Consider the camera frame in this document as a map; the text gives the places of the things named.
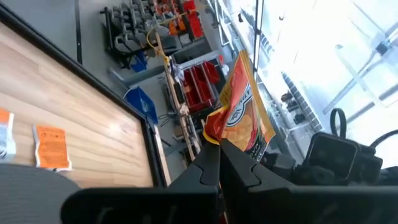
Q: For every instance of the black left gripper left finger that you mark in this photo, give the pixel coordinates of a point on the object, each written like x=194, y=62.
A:
x=180, y=205

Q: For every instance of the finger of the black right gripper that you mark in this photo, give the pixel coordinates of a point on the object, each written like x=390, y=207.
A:
x=284, y=168

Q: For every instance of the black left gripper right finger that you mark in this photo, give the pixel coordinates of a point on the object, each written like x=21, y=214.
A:
x=280, y=207

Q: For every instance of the red white snack packet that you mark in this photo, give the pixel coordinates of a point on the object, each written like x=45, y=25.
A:
x=239, y=109

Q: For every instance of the white orange tea packet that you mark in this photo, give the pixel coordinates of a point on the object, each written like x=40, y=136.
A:
x=6, y=133

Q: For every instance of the blue plastic bin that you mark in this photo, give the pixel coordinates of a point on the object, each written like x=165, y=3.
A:
x=141, y=104
x=139, y=62

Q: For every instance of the long wooden workbench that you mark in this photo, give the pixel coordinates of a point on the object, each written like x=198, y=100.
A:
x=174, y=93

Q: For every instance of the shelf with red bins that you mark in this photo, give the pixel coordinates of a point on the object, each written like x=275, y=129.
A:
x=199, y=84

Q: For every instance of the round grey woven placemat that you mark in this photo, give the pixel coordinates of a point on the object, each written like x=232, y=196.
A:
x=31, y=196

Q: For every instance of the shelf with orange bins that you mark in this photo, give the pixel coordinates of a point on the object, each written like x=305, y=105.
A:
x=192, y=18

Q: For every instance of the grey equipment rack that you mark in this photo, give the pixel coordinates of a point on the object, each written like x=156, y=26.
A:
x=133, y=28

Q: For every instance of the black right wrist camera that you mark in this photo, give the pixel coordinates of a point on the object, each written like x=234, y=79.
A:
x=334, y=155

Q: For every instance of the black aluminium rig frame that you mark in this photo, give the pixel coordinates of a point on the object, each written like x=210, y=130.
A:
x=93, y=80

